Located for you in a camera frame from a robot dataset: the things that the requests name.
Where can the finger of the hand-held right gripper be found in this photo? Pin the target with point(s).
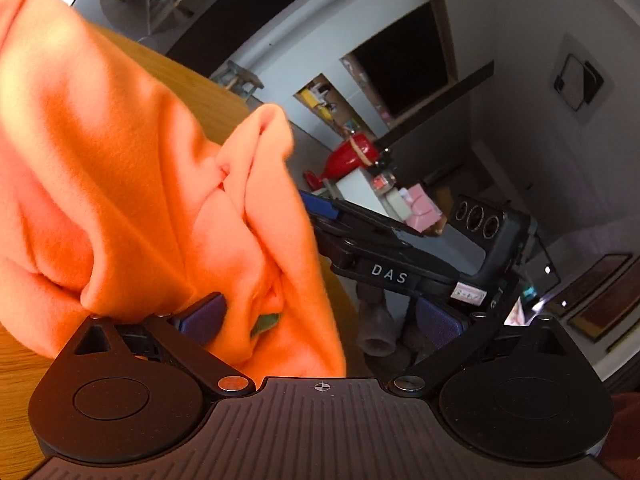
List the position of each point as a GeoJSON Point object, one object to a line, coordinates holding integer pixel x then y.
{"type": "Point", "coordinates": [340, 255]}
{"type": "Point", "coordinates": [320, 205]}

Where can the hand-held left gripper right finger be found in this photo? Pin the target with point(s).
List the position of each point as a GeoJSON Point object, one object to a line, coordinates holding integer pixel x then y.
{"type": "Point", "coordinates": [440, 325]}

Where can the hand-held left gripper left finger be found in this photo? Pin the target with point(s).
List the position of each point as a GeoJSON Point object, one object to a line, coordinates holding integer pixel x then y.
{"type": "Point", "coordinates": [202, 320]}

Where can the orange pumpkin costume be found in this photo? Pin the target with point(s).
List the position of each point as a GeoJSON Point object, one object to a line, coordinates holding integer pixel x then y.
{"type": "Point", "coordinates": [125, 160]}

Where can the white cabinet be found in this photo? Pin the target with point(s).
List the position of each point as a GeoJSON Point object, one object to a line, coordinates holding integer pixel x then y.
{"type": "Point", "coordinates": [362, 192]}

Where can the red vase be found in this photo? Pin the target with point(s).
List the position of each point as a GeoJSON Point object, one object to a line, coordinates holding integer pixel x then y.
{"type": "Point", "coordinates": [350, 157]}

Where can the pink box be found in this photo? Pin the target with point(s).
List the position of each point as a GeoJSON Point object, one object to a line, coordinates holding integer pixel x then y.
{"type": "Point", "coordinates": [422, 210]}

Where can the grey furniture leg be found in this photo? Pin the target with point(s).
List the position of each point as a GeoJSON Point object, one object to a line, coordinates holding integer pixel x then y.
{"type": "Point", "coordinates": [377, 325]}

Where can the yellow box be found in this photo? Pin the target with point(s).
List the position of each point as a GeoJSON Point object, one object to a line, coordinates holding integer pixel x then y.
{"type": "Point", "coordinates": [320, 96]}

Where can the small wooden stool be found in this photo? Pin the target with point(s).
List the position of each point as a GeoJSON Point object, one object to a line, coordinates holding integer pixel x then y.
{"type": "Point", "coordinates": [242, 80]}

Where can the wooden picture frame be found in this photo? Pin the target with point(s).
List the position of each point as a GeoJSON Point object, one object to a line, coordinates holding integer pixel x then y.
{"type": "Point", "coordinates": [590, 285]}

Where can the wall television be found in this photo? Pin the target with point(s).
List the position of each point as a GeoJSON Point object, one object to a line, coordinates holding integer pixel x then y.
{"type": "Point", "coordinates": [405, 55]}

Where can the square wall lamp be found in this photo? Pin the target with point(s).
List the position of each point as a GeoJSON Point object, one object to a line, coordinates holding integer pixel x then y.
{"type": "Point", "coordinates": [577, 82]}

